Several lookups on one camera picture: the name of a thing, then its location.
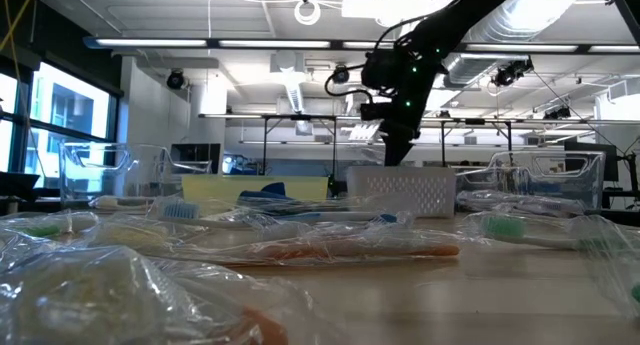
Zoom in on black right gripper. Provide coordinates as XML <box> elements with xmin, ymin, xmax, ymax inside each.
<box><xmin>359</xmin><ymin>43</ymin><xmax>445</xmax><ymax>167</ymax></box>

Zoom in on purple toothbrush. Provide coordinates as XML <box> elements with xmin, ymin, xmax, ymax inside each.
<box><xmin>492</xmin><ymin>198</ymin><xmax>587</xmax><ymax>219</ymax></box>
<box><xmin>457</xmin><ymin>189</ymin><xmax>586</xmax><ymax>212</ymax></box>

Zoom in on blue plastic scoop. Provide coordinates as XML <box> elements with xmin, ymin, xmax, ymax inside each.
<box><xmin>238</xmin><ymin>181</ymin><xmax>296</xmax><ymax>202</ymax></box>

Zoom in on white perforated plastic basket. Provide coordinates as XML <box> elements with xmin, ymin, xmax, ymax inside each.
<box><xmin>345</xmin><ymin>165</ymin><xmax>457</xmax><ymax>219</ymax></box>

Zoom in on yellow plastic bin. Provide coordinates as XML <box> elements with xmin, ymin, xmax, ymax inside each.
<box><xmin>181</xmin><ymin>173</ymin><xmax>330</xmax><ymax>215</ymax></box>

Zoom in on long ceiling light strip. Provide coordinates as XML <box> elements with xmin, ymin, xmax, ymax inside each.
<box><xmin>82</xmin><ymin>36</ymin><xmax>640</xmax><ymax>55</ymax></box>

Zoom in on clear plastic bin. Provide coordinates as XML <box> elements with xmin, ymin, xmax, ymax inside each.
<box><xmin>453</xmin><ymin>149</ymin><xmax>606</xmax><ymax>217</ymax></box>
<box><xmin>58</xmin><ymin>142</ymin><xmax>214</xmax><ymax>210</ymax></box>

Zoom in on black monitor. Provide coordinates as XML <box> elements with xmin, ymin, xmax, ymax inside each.
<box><xmin>169</xmin><ymin>142</ymin><xmax>223</xmax><ymax>176</ymax></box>
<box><xmin>563</xmin><ymin>139</ymin><xmax>620</xmax><ymax>183</ymax></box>

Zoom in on window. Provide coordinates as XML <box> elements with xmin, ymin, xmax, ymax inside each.
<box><xmin>0</xmin><ymin>59</ymin><xmax>121</xmax><ymax>191</ymax></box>

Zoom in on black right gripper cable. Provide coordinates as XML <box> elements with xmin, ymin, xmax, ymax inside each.
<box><xmin>323</xmin><ymin>62</ymin><xmax>382</xmax><ymax>99</ymax></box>

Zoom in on distant black workstation frame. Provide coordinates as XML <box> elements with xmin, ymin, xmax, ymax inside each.
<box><xmin>198</xmin><ymin>112</ymin><xmax>516</xmax><ymax>182</ymax></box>

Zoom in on silver ventilation duct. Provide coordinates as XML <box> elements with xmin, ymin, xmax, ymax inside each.
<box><xmin>442</xmin><ymin>0</ymin><xmax>584</xmax><ymax>91</ymax></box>

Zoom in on white cable coil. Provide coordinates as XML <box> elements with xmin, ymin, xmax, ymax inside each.
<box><xmin>292</xmin><ymin>0</ymin><xmax>323</xmax><ymax>27</ymax></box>

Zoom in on yellow hanging cord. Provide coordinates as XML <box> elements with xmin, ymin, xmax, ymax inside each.
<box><xmin>0</xmin><ymin>0</ymin><xmax>37</xmax><ymax>54</ymax></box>

